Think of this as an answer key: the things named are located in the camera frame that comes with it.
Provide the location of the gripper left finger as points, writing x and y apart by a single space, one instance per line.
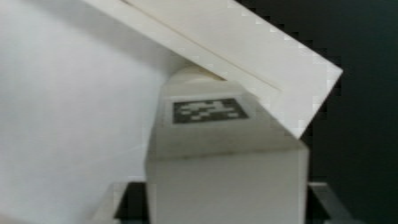
132 211

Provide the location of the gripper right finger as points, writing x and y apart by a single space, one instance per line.
317 215

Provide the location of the white square tabletop tray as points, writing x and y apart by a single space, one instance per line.
92 52

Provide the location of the white table leg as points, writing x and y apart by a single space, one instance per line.
227 162

